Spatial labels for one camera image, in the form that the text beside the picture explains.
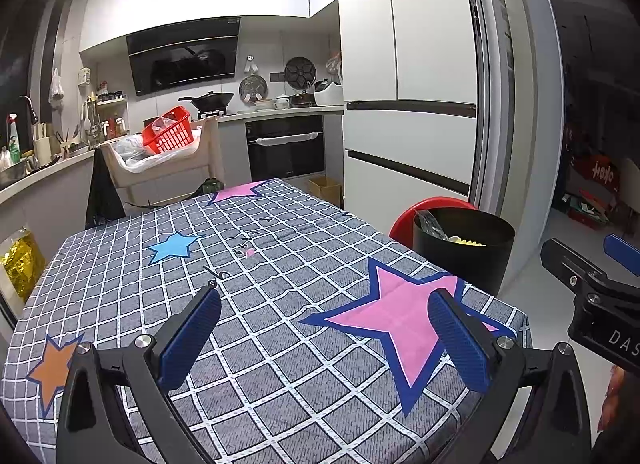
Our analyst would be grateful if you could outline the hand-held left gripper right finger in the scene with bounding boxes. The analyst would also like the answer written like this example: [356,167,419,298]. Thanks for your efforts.
[427,288,593,464]

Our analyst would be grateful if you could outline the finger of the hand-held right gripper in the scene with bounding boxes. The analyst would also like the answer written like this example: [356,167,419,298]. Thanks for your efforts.
[540,238,608,295]
[602,233,640,277]

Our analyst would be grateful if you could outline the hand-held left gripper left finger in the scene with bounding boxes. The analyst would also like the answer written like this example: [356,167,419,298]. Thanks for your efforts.
[56,285,223,464]

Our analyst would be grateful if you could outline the black trash bin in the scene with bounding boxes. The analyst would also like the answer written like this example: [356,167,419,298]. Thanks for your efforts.
[412,208,516,297]

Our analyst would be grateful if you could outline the person's right forearm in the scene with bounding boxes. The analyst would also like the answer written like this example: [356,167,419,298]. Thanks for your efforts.
[592,364,640,464]

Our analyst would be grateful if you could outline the red printed boxes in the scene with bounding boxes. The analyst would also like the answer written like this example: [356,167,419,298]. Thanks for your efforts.
[565,144,640,230]

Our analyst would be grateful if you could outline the grey checked star tablecloth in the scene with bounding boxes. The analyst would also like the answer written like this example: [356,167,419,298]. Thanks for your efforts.
[0,178,531,464]

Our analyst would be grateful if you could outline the red stool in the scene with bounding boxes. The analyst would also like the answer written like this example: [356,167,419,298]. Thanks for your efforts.
[389,196,478,250]

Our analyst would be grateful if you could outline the beige wooden chair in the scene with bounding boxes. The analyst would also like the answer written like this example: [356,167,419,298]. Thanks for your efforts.
[100,116,226,207]

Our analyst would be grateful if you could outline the black cloth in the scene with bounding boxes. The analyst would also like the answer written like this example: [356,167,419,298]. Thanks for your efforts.
[85,148,126,230]

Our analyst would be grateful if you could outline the gold foil bag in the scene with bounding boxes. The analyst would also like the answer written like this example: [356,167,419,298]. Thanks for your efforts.
[0,229,46,302]

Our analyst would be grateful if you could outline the large white plastic bag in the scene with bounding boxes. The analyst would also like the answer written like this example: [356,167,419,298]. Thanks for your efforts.
[112,134,201,167]

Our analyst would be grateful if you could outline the small brown cardboard box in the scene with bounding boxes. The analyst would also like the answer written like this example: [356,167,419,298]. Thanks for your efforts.
[307,175,343,208]

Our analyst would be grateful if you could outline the white kitchen counter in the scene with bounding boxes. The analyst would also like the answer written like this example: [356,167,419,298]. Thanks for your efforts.
[0,104,346,265]

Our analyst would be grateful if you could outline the black built-in oven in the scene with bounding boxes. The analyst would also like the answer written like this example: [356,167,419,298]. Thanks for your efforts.
[246,115,325,182]

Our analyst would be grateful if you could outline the red plastic basket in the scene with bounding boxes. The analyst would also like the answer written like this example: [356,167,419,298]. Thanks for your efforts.
[142,106,193,154]

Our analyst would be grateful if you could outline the spice rack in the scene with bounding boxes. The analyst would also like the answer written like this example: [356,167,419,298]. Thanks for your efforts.
[82,91,128,142]

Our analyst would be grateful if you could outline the black wok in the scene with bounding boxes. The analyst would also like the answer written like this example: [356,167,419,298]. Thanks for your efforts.
[178,90,235,112]

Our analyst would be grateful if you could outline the steel sink basin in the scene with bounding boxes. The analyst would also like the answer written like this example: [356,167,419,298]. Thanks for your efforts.
[0,156,38,185]

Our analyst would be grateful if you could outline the utensil holder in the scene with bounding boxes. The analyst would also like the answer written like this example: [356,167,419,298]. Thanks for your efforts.
[32,121,52,165]

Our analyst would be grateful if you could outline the steel pot lid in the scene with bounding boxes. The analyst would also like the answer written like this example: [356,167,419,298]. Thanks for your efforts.
[238,75,266,102]

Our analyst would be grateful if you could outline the spray bottle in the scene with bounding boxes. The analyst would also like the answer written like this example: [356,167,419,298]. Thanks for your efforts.
[6,113,22,165]

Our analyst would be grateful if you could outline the black kitchen faucet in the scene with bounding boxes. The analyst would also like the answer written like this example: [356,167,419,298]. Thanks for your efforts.
[17,95,40,125]

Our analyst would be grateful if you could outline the black range hood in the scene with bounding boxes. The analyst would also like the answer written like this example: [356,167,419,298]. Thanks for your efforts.
[126,18,241,97]

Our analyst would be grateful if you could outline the white rice cooker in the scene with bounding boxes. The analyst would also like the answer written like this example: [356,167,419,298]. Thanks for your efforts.
[314,80,345,106]

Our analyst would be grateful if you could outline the small white plastic bag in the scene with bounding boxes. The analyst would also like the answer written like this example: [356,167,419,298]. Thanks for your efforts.
[48,68,66,110]

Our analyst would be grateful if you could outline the white refrigerator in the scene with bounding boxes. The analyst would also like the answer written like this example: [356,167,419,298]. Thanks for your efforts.
[339,0,488,210]

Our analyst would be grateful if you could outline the round black steamer rack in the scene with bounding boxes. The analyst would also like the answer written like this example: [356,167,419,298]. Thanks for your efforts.
[284,56,317,87]

